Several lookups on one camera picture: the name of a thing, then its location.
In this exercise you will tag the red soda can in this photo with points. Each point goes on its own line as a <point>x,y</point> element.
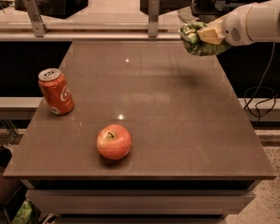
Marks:
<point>55,90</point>

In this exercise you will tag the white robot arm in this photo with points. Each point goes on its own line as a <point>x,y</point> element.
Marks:
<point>240,22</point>

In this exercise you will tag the left metal rail bracket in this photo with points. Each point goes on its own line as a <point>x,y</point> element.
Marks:
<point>39,27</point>

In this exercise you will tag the middle metal rail bracket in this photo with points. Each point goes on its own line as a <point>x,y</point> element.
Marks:
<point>153,17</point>

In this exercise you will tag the metal rail bracket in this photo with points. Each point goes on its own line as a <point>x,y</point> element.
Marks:
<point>39,27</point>
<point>153,17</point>

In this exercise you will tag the green bag under table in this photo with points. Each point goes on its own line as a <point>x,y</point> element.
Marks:
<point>26,214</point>

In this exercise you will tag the red apple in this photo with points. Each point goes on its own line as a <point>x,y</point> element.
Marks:
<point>114,142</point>

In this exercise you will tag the green jalapeno chip bag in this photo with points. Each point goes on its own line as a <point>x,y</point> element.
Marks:
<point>194,45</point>

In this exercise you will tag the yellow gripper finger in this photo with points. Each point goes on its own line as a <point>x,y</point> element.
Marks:
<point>212,34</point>
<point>216,22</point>

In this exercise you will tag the dark bin at left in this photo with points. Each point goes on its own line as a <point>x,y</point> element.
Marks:
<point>7,186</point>

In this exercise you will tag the grey table drawer front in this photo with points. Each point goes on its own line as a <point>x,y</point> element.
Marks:
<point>140,202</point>

